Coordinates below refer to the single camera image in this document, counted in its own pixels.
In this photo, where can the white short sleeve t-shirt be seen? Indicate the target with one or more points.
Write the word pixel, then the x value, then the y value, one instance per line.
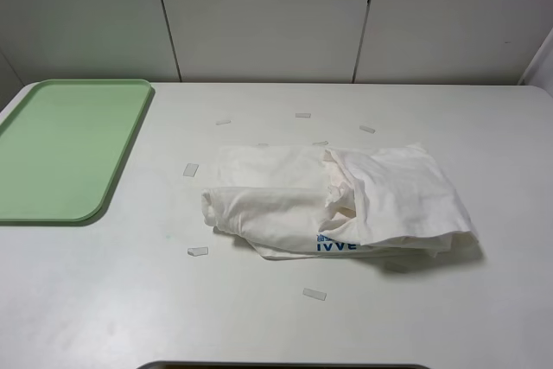
pixel 296 202

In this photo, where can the green plastic tray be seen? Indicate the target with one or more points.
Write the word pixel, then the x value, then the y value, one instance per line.
pixel 63 146

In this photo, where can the white tape piece left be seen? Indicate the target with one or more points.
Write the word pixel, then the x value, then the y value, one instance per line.
pixel 190 170

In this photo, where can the white tape piece rear-right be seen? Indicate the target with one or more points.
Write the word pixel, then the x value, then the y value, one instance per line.
pixel 367 129

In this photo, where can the white tape piece front-left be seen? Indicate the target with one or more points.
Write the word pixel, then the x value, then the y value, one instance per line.
pixel 198 251

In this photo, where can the white tape piece front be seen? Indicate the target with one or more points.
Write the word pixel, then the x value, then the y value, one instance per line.
pixel 315 294

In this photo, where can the white tape piece front-right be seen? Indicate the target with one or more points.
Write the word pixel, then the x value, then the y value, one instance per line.
pixel 395 267

